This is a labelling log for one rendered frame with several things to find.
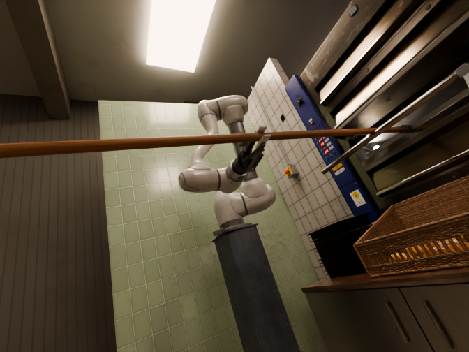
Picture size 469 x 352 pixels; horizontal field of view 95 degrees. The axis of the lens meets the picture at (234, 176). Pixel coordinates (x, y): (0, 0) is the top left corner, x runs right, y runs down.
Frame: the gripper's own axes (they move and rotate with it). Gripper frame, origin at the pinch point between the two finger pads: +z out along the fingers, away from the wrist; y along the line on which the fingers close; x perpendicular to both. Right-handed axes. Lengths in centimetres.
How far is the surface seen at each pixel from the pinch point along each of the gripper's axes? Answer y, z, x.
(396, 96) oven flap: -19, 6, -96
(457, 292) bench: 66, 3, -45
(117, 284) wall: 23, -123, 58
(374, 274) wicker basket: 59, -25, -50
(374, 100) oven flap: -21, 0, -85
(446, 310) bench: 71, -3, -45
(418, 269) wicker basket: 59, -7, -50
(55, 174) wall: -110, -200, 112
